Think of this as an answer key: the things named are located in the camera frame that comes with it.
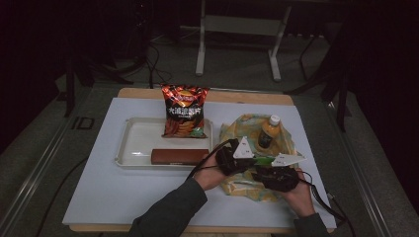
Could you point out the metal floor rail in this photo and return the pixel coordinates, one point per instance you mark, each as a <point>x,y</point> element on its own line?
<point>36,177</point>
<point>362,177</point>

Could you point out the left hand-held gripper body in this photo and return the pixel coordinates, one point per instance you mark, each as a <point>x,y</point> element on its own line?
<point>229,159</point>

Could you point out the fruit-print cloth bag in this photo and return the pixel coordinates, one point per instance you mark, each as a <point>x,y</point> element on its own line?
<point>247,128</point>

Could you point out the black metal stand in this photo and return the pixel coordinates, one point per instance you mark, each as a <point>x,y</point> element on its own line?
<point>69,92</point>
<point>342,98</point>

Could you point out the person's left hand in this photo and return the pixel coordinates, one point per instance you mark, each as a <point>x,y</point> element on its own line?
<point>207,174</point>

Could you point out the orange drink bottle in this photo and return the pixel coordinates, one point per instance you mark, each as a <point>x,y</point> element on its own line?
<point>268,133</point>

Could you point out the red and black chip bag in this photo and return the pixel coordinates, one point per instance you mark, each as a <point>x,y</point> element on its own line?
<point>184,112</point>

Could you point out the green snack packet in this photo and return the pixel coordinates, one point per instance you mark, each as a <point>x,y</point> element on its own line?
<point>267,161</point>

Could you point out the white plastic tray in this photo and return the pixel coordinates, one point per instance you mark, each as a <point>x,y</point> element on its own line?
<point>141,141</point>

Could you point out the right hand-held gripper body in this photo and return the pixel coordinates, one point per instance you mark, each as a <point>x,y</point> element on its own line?
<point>281,179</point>

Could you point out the person's right hand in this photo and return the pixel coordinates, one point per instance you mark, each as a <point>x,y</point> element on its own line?
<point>301,200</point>

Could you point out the white metal stand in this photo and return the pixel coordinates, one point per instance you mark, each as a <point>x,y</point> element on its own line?
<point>242,24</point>

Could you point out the brown long snack packet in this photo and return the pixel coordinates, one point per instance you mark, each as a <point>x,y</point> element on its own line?
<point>179,157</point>

